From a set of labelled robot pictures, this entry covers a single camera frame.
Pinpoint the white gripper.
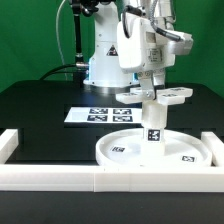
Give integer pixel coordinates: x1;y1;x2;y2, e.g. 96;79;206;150
117;16;175;100

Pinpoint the white cross-shaped table base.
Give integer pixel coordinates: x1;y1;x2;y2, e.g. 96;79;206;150
116;87;193;105

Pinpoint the white round table top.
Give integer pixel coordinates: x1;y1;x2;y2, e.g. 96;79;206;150
96;128;212;168

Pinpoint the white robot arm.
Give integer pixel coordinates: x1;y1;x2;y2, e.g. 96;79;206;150
84;0;175;100

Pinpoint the white marker sheet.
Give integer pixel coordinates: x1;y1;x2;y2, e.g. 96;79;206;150
64;107;142;124

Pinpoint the white right fence bar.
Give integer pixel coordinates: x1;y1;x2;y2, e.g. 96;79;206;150
201;132;224;167

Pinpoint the white fence bar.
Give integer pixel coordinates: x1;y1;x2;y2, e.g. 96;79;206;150
201;132;224;167
0;165;224;192
0;129;19;164

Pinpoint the white left fence bar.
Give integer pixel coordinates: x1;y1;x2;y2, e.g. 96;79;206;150
0;129;19;164

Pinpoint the white front fence bar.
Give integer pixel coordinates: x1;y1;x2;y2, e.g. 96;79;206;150
0;165;224;192

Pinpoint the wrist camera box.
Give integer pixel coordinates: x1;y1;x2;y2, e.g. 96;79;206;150
167;31;193;55

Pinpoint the black cable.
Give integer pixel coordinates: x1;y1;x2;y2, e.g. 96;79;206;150
39;63;90;81

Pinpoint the grey cable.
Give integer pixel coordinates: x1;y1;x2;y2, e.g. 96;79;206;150
55;0;68;81

